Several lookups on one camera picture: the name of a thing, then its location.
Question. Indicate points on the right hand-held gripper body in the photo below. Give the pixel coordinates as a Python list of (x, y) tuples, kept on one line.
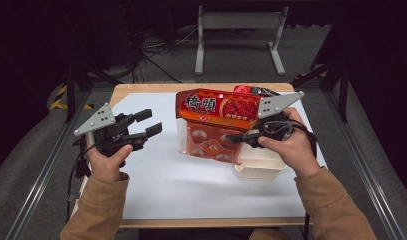
[(274, 104)]

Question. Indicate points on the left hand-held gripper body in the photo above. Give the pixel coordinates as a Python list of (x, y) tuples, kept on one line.
[(101, 121)]

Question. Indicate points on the white divided food container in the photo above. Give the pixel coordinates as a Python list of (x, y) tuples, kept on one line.
[(259, 165)]

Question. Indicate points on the large red black packet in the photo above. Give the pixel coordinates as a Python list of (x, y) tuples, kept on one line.
[(244, 89)]

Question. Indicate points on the orange seasoning packet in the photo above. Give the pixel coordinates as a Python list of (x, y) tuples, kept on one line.
[(207, 110)]

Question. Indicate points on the person's left hand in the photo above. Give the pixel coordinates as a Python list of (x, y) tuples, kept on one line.
[(106, 166)]

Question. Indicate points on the person's right hand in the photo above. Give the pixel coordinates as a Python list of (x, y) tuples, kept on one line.
[(299, 150)]

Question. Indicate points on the wooden table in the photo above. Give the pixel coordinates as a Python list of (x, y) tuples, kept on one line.
[(141, 88)]

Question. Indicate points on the black tripod stand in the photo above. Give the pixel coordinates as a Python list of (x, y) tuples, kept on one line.
[(70, 90), (341, 90)]

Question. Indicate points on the yellow black floor tape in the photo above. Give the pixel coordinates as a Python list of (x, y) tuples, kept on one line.
[(59, 100)]

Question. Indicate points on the white table mat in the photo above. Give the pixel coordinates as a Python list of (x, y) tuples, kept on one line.
[(191, 190)]

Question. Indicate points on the grey metal stand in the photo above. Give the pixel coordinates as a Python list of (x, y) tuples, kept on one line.
[(239, 20)]

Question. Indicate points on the person's tan clothing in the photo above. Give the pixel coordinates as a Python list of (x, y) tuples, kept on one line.
[(267, 234)]

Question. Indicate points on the aluminium floor rail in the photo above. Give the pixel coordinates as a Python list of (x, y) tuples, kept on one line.
[(367, 166), (41, 180)]

